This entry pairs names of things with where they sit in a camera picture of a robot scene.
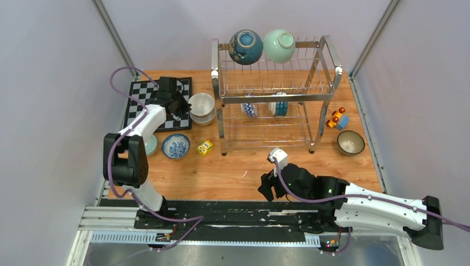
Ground plain cream bowl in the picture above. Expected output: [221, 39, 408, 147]
[188, 93, 215, 117]

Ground pale green striped bowl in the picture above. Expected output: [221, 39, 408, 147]
[145, 134, 158, 156]

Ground steel two-tier dish rack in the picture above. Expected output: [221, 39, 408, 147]
[211, 35, 343, 155]

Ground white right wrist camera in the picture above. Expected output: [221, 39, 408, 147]
[268, 147, 288, 170]

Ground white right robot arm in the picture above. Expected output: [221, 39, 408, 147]
[258, 163, 444, 250]

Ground aluminium right frame post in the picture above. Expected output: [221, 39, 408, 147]
[349, 0, 401, 80]

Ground cream bowl green leaf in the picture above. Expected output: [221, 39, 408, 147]
[190, 109, 216, 126]

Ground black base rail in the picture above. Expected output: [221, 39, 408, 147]
[130, 200, 348, 242]

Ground orange blue toy car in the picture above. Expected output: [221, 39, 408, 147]
[325, 107, 350, 130]

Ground yellow green toy block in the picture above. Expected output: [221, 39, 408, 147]
[196, 140, 214, 156]

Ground teal white striped bowl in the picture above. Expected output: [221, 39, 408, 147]
[268, 101, 288, 117]

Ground aluminium left frame post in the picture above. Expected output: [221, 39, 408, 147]
[91, 0, 135, 67]

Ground aluminium frame post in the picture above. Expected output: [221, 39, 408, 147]
[349, 0, 401, 80]
[91, 0, 135, 67]

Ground dark blue glazed bowl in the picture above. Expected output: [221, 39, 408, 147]
[228, 29, 263, 65]

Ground dark patterned rim bowl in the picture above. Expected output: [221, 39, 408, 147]
[336, 130, 366, 156]

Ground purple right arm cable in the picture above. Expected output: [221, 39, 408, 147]
[273, 157, 470, 256]

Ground black white chessboard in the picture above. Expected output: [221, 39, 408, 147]
[122, 77, 193, 132]

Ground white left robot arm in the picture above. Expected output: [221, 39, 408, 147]
[103, 76, 190, 229]

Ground mint green glazed bowl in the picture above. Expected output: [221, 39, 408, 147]
[263, 29, 296, 64]

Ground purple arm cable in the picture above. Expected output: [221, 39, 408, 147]
[106, 66, 205, 254]
[273, 157, 470, 256]

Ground white blue floral bowl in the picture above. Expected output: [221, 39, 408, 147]
[161, 134, 191, 160]

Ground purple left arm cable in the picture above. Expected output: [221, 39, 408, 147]
[106, 66, 205, 254]

